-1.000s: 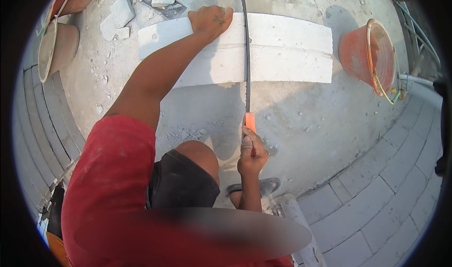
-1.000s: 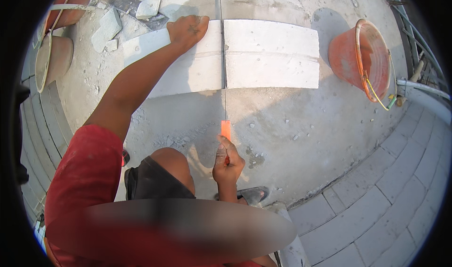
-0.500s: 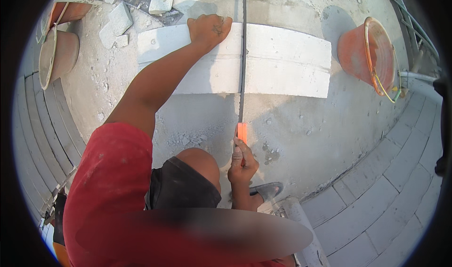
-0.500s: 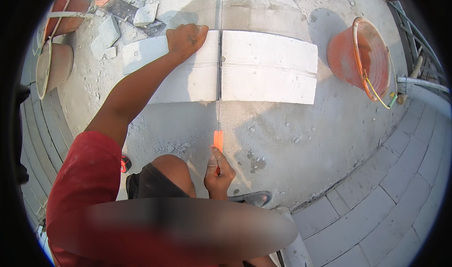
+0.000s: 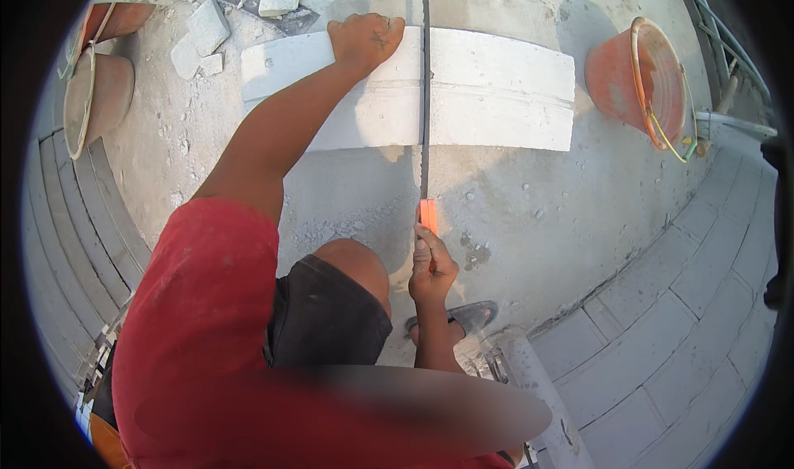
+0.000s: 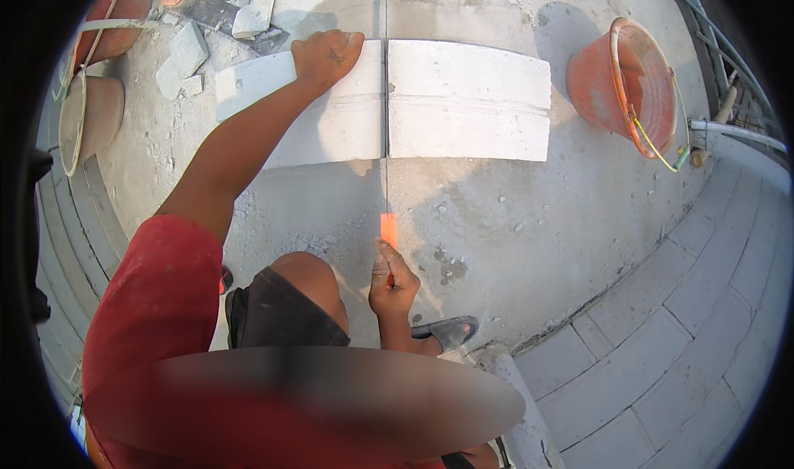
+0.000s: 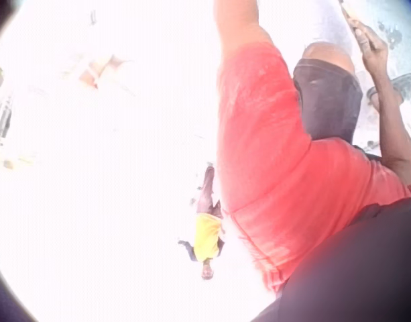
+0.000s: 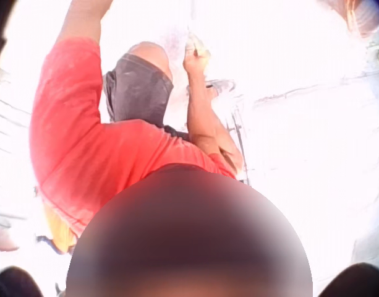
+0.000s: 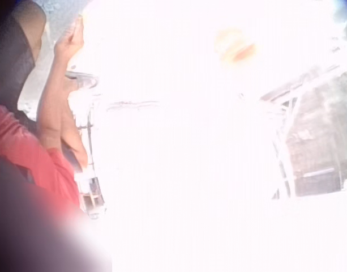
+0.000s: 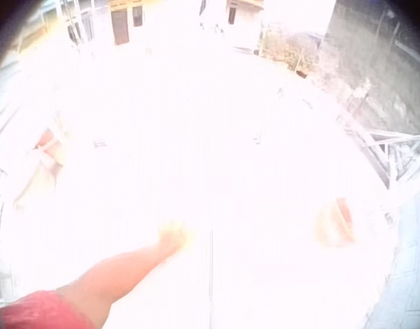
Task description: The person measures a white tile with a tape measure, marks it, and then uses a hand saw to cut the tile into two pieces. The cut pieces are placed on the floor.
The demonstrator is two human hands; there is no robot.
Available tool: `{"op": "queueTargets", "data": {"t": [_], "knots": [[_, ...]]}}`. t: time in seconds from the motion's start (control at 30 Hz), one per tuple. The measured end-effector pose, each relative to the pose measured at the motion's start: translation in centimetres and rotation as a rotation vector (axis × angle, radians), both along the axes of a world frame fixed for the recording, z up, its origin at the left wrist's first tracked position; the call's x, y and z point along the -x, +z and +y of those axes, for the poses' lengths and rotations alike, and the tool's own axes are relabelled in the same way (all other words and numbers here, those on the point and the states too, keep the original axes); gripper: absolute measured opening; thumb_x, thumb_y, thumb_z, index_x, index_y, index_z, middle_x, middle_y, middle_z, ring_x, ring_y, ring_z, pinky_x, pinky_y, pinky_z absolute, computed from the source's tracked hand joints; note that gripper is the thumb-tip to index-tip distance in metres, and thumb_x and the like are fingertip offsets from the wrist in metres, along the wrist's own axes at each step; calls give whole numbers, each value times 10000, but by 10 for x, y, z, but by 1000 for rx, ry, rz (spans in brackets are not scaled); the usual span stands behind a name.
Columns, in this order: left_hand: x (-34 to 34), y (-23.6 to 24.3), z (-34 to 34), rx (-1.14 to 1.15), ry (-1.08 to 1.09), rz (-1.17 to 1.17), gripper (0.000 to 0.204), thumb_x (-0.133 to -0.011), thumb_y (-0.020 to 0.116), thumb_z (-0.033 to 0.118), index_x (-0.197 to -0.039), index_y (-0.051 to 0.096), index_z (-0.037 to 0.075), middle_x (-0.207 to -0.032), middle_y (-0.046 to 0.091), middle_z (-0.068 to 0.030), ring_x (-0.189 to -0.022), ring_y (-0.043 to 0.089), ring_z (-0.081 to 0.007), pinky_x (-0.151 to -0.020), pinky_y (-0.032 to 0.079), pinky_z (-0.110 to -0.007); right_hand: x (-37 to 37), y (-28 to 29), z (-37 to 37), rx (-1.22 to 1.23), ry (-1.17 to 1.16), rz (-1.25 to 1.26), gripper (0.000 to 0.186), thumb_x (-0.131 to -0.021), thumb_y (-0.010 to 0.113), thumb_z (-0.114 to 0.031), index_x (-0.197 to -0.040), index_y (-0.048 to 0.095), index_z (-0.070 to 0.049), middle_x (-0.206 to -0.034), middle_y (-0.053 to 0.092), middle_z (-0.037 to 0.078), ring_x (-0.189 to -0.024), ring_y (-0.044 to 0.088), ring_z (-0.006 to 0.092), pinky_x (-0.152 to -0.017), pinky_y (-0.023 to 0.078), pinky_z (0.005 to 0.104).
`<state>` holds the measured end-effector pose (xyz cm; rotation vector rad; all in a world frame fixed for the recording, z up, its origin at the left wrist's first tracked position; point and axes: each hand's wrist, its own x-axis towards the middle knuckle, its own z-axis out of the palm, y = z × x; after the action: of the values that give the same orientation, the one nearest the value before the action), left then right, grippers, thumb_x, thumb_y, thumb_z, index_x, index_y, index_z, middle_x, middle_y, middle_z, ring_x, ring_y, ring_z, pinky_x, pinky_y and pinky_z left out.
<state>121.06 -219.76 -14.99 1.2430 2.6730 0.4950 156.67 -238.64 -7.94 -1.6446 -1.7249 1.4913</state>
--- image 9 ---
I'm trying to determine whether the person's right hand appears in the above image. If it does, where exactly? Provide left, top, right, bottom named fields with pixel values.
left=53, top=15, right=85, bottom=62

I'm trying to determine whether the grey metal round pan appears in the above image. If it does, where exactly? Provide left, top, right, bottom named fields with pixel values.
left=65, top=70, right=100, bottom=89

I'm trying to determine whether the white metal frame rack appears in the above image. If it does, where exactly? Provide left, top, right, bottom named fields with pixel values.
left=259, top=64, right=347, bottom=199

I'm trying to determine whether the orange yellow round object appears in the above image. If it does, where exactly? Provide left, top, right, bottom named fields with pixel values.
left=214, top=28, right=259, bottom=65

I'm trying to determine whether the brown wooden stool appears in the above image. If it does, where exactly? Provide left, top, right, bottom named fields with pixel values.
left=80, top=175, right=106, bottom=218

